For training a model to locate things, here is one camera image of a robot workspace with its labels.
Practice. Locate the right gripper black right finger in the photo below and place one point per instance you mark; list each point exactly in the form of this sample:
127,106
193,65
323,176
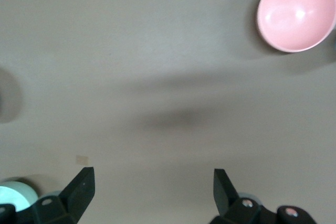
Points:
225,197

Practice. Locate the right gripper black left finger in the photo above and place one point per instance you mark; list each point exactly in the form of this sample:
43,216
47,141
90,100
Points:
76,192

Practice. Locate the green bowl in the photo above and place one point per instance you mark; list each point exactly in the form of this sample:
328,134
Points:
15,195

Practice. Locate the pink bowl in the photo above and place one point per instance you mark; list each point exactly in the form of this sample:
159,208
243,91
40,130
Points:
296,11

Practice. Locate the brown tape patch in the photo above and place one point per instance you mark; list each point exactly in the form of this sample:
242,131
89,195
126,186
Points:
82,159

